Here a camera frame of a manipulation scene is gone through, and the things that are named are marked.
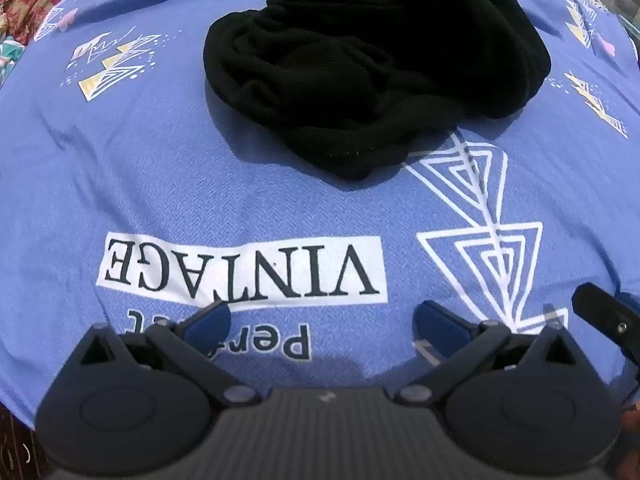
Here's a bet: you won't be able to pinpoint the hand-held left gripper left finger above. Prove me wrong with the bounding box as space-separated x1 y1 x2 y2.
64 301 262 407

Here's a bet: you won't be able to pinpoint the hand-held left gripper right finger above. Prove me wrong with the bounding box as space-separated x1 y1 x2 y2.
397 300 583 406

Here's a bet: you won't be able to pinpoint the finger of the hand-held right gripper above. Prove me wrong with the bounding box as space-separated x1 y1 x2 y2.
571 282 640 363

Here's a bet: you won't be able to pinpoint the black pants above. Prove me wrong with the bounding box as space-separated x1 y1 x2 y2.
202 0 552 181

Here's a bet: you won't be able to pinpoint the blue printed bedsheet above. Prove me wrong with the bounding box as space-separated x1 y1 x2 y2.
0 0 640 431

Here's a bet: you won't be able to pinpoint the teal wave-pattern pillow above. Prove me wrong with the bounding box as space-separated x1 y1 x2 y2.
0 40 27 78

